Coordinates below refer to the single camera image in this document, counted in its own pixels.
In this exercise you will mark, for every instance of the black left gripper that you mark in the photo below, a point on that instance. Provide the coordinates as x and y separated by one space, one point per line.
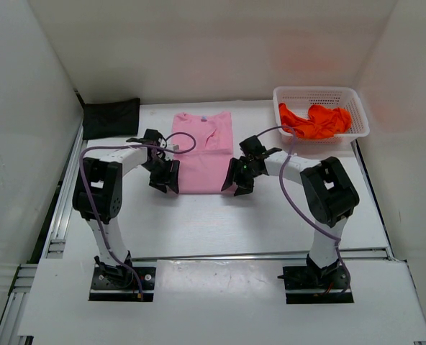
159 182

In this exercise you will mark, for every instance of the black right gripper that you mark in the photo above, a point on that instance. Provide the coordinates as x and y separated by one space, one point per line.
234 167

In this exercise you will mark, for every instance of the pink t shirt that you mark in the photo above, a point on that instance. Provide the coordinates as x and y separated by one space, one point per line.
203 170

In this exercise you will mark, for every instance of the black t shirt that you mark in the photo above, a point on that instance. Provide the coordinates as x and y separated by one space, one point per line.
116 119

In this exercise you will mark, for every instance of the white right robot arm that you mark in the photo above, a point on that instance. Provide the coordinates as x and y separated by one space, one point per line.
331 196

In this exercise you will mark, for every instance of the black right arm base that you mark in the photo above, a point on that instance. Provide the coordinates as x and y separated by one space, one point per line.
310 285

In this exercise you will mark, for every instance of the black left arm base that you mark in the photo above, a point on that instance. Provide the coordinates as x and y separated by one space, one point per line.
117 284

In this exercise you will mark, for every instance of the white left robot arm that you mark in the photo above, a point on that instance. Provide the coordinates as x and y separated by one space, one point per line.
99 187

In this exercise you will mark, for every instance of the orange t shirt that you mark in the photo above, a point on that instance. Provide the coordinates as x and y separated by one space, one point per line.
322 123

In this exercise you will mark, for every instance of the white plastic laundry basket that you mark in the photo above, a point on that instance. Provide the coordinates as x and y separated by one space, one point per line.
298 99

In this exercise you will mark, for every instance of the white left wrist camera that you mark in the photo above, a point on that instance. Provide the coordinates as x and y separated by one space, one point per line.
172 148

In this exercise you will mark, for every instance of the aluminium table edge rail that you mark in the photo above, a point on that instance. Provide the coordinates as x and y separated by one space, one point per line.
380 253

